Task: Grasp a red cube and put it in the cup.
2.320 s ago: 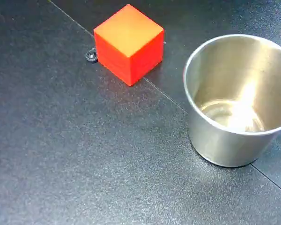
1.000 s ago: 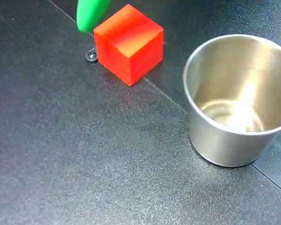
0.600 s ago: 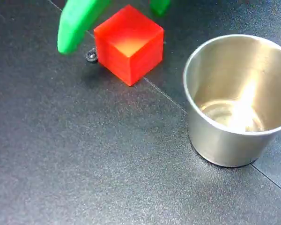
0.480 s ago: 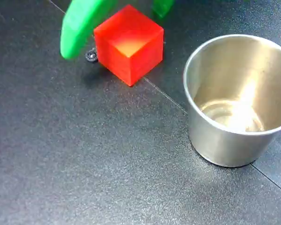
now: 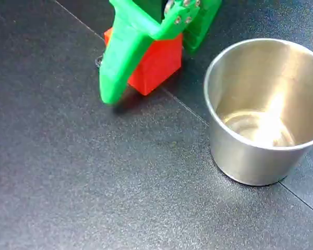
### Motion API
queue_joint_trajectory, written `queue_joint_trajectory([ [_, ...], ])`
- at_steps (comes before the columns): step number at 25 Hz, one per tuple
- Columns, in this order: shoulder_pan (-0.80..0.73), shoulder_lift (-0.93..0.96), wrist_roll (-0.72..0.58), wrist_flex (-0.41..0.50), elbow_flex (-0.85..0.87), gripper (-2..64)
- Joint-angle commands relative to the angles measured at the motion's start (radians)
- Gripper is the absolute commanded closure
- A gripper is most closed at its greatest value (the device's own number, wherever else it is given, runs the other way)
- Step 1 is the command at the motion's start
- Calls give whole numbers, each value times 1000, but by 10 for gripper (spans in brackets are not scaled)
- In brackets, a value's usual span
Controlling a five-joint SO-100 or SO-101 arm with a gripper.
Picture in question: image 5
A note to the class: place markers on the red cube block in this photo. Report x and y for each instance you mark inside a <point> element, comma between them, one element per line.
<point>161,62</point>

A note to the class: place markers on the stainless steel cup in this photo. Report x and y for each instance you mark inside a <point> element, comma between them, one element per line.
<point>250,166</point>

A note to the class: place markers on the black screwed joining bracket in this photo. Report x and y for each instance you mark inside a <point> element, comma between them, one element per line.
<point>98,62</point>

